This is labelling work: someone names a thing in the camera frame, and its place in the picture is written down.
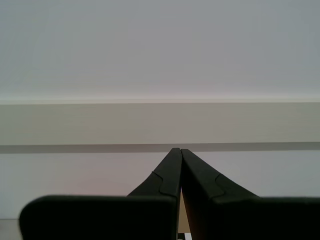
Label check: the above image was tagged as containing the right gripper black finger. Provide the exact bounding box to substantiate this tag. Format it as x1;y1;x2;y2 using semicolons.
19;147;182;240
180;148;320;240

